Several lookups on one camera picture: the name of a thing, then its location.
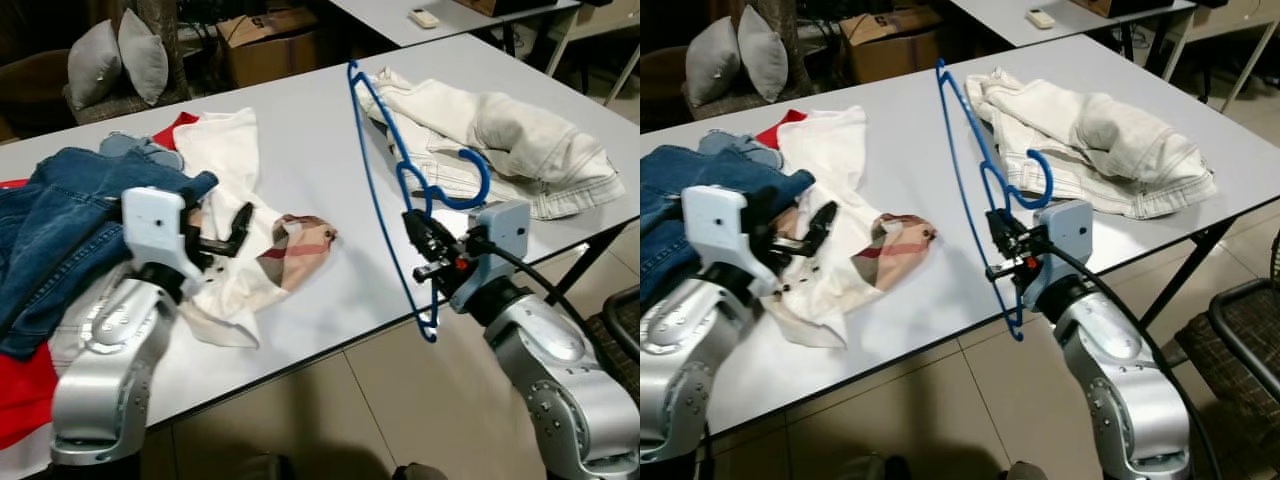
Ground grey brown tree trunk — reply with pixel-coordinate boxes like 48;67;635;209
135;0;181;101
760;0;801;96

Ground dark brown armchair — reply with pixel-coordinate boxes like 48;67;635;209
0;48;191;141
640;45;801;121

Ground white denim shorts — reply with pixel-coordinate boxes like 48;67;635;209
965;66;1219;221
360;66;626;221

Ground white table with pale legs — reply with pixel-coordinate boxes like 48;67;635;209
330;0;641;106
950;0;1280;111

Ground blue plastic hanger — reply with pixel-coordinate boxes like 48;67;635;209
935;58;1056;341
346;58;493;344

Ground dark robot left foot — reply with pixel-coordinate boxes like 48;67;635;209
235;455;301;480
835;455;911;480

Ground white table with black legs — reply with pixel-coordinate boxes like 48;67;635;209
0;33;641;480
640;33;1280;441

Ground pale grey right wrist camera mount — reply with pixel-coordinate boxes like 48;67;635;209
450;198;531;313
1030;198;1096;311

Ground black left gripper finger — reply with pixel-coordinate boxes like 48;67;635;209
788;201;839;259
203;203;256;259

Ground blue denim jeans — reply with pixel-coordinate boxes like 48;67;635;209
0;133;219;361
640;130;816;306

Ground cardboard box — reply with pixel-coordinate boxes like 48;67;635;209
217;8;326;89
838;8;946;84

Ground red garment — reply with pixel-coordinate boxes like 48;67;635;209
0;112;201;451
755;108;809;151

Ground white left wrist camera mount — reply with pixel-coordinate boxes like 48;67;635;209
680;186;766;299
120;186;201;286

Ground dark wicker chair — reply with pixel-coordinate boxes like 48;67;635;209
1175;278;1280;421
585;285;641;401

